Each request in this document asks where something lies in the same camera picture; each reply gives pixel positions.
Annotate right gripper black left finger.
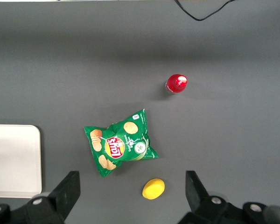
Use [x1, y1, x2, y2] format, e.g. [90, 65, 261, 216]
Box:
[0, 170, 81, 224]

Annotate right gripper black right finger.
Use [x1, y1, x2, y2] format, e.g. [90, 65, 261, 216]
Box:
[178, 170, 268, 224]

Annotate pale pink plastic tray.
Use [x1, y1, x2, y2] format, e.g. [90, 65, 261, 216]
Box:
[0, 124, 42, 199]

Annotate yellow toy lemon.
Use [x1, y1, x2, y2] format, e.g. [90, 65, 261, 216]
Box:
[142, 178, 166, 201]

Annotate green Lay's chips bag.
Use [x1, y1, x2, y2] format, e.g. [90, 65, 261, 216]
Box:
[83, 108, 159, 178]

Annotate red cola bottle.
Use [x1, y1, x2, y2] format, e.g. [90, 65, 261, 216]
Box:
[165, 73, 189, 94]

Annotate thin black table cable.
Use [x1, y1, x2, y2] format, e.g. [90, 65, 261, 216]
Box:
[174, 0, 237, 21]

